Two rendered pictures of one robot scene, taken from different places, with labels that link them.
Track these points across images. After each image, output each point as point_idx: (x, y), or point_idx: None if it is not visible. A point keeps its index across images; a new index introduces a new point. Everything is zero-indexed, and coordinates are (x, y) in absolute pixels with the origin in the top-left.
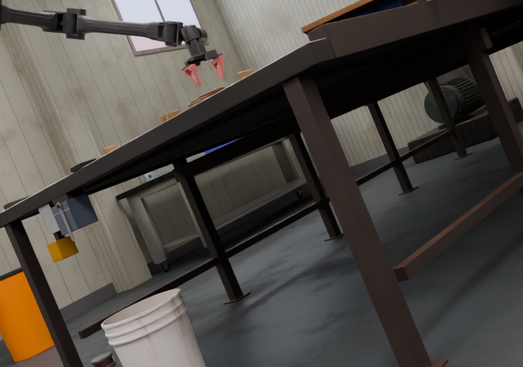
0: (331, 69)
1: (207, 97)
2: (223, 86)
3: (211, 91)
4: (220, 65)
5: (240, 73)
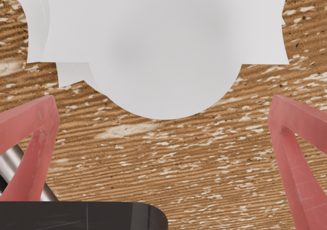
0: None
1: (84, 81)
2: (209, 106)
3: (117, 103)
4: (293, 221)
5: None
